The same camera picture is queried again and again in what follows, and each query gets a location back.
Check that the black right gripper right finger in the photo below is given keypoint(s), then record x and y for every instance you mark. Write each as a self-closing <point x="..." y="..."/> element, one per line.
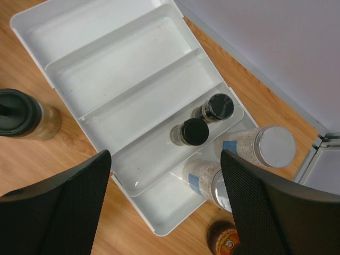
<point x="274" y="215"/>

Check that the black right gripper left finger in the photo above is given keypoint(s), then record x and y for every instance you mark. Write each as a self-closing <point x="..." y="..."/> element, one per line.
<point x="58" y="215"/>

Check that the silver-lid salt shaker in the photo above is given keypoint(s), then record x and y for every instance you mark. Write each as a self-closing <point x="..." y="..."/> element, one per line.
<point x="269" y="146"/>
<point x="205" y="178"/>

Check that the small dark spice jar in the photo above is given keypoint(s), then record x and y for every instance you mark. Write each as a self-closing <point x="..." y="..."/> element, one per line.
<point x="192" y="132"/>

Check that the silver-top pepper grinder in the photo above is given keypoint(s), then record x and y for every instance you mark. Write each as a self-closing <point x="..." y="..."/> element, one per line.
<point x="218" y="107"/>

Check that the black-lid glass condiment jar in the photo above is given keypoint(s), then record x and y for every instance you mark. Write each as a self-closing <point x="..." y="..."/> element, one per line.
<point x="25" y="117"/>

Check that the red-lid sauce bottle right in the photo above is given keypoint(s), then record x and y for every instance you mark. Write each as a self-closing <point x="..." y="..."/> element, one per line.
<point x="222" y="238"/>

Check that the white divided organizer tray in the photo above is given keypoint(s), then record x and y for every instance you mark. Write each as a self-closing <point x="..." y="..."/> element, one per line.
<point x="129" y="71"/>

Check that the aluminium frame post right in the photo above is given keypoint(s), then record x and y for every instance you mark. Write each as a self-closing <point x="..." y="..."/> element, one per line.
<point x="320" y="168"/>

